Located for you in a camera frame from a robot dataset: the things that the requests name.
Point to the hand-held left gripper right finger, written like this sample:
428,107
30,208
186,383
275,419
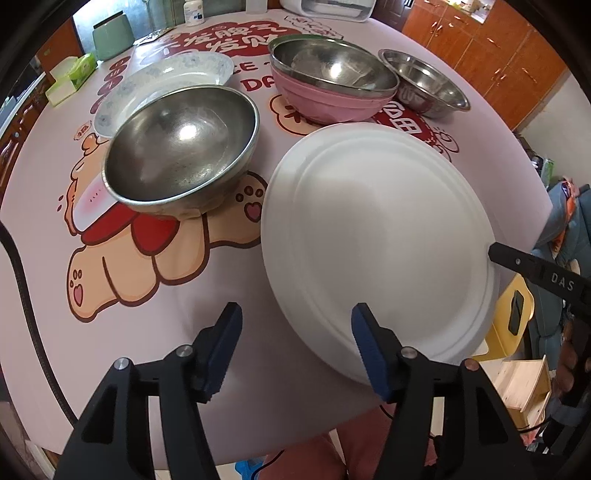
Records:
369,360

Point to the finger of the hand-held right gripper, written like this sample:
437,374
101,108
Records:
517,261

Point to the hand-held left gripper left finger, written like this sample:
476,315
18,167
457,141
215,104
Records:
226,350

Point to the large white plate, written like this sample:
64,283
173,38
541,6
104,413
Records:
378,230

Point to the wide-rimmed steel bowl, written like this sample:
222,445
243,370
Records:
425,83

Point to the large round steel bowl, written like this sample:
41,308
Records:
180,138

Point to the pink bowl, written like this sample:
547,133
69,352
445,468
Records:
323,99

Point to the thin-rimmed steel bowl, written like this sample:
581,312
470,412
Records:
332,64

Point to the person's right hand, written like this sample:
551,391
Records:
572,364

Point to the light wooden stool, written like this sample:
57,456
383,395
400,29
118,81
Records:
521,383

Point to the pink printed tablecloth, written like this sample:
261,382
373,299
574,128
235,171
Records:
221,286

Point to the blue upholstered chair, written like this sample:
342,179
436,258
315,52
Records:
547,323

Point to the yellow chair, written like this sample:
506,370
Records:
503,332

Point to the person's pink trousers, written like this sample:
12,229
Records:
351,443

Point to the orange wooden cabinet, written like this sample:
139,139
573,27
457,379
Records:
485,46

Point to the white blue patterned plate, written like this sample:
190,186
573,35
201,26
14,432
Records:
175,74

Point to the green tissue pack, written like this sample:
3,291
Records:
83,69

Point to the white lidded container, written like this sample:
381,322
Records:
323,9

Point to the printed leaflet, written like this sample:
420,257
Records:
154,36

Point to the green canister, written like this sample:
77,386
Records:
113,39

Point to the white pill bottle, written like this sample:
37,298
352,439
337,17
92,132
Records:
194,11

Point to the wooden glass cabinet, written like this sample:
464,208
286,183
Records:
60,46

